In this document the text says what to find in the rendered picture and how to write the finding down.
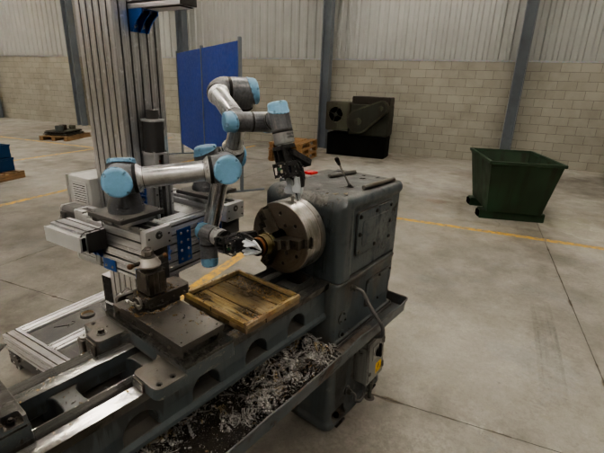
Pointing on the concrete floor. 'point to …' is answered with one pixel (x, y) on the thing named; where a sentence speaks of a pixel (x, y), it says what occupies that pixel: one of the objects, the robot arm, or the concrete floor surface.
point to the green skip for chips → (512, 183)
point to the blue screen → (187, 94)
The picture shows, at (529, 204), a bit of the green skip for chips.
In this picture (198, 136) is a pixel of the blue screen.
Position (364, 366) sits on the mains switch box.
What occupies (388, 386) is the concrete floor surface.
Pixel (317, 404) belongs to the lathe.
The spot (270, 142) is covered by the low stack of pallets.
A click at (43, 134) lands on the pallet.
